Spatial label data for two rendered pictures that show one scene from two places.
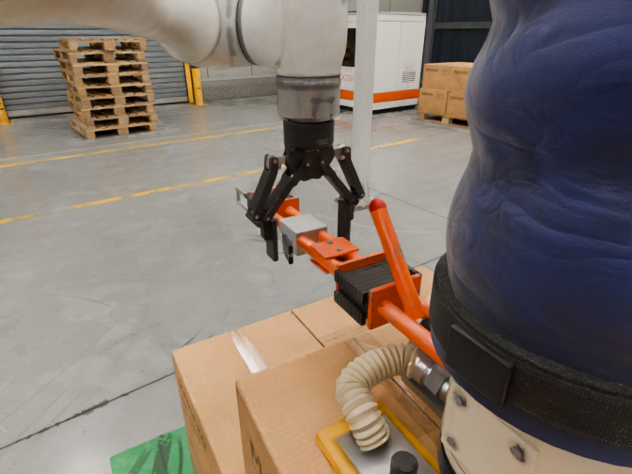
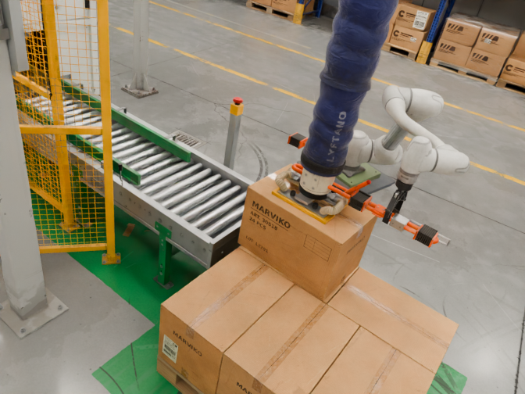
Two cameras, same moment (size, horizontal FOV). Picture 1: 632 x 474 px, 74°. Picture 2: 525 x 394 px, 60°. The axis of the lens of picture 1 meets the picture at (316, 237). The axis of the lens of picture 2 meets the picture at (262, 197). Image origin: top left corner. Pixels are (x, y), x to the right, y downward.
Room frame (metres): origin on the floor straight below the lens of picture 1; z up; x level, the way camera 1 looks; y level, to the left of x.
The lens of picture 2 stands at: (1.90, -1.41, 2.26)
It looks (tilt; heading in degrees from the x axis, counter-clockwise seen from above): 34 degrees down; 151
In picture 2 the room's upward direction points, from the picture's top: 11 degrees clockwise
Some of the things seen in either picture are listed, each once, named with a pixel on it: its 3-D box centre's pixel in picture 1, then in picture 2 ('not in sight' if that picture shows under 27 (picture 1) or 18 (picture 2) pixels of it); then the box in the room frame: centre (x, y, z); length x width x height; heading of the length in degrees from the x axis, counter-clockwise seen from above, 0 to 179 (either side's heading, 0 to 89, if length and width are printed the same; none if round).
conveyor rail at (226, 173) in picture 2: not in sight; (156, 141); (-1.20, -0.71, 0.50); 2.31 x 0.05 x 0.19; 31
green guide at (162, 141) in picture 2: not in sight; (119, 113); (-1.48, -0.95, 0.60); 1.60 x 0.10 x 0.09; 31
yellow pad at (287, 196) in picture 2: not in sight; (303, 201); (0.32, -0.29, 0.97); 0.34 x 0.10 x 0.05; 30
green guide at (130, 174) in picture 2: not in sight; (58, 132); (-1.20, -1.41, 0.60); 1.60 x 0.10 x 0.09; 31
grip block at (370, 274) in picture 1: (376, 287); (359, 200); (0.49, -0.08, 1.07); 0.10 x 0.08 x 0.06; 120
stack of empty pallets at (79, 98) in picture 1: (106, 85); not in sight; (6.88, 3.24, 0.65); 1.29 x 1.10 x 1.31; 36
